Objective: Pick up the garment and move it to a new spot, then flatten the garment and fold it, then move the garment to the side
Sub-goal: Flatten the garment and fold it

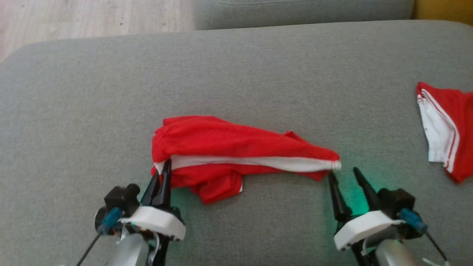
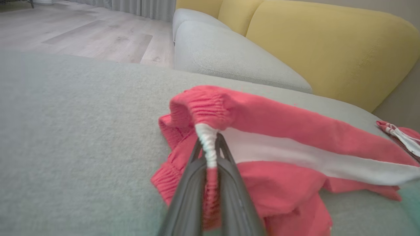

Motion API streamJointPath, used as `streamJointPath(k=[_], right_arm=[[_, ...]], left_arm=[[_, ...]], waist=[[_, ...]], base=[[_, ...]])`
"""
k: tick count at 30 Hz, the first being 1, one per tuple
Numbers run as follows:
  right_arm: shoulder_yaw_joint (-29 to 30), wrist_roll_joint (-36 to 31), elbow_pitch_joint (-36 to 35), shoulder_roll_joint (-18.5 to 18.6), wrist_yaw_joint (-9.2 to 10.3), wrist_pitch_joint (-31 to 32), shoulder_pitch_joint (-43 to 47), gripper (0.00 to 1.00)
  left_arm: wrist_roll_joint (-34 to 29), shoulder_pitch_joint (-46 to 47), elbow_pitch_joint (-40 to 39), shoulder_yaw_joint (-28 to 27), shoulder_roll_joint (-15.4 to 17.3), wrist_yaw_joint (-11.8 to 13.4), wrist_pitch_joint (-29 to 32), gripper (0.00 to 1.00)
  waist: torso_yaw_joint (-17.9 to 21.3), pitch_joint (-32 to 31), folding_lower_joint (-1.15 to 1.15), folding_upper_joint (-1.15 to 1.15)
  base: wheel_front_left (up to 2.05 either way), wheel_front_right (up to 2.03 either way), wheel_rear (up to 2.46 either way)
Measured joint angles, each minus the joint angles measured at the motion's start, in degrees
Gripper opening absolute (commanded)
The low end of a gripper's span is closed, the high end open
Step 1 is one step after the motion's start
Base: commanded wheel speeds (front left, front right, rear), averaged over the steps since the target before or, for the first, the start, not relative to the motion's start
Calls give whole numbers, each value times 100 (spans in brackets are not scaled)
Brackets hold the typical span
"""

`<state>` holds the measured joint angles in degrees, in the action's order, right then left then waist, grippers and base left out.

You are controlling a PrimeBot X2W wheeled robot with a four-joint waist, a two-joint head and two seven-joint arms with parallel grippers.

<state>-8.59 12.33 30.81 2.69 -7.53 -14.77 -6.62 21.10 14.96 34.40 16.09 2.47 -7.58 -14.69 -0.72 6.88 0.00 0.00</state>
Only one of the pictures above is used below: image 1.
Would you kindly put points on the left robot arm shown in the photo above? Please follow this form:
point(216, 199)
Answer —
point(127, 253)

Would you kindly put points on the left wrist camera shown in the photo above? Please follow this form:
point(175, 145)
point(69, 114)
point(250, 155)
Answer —
point(118, 203)

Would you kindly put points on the grey sofa back cushion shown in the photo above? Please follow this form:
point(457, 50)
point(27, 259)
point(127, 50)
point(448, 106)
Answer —
point(303, 13)

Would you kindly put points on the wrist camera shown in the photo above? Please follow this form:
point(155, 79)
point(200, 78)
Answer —
point(118, 203)
point(397, 203)

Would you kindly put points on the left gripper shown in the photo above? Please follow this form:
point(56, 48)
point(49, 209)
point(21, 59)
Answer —
point(157, 221)

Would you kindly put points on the yellow sofa section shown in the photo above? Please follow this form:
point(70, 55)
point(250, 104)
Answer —
point(445, 10)

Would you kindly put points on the red white-striped shorts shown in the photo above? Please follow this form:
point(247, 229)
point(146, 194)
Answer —
point(229, 147)

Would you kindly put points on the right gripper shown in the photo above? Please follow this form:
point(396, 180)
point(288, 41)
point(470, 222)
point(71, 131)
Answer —
point(364, 229)

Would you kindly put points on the red basketball jersey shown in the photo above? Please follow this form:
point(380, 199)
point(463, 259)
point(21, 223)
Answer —
point(449, 129)

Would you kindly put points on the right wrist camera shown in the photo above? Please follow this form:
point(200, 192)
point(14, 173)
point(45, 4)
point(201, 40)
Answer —
point(397, 203)

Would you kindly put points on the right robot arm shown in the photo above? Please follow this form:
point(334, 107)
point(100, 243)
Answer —
point(393, 255)

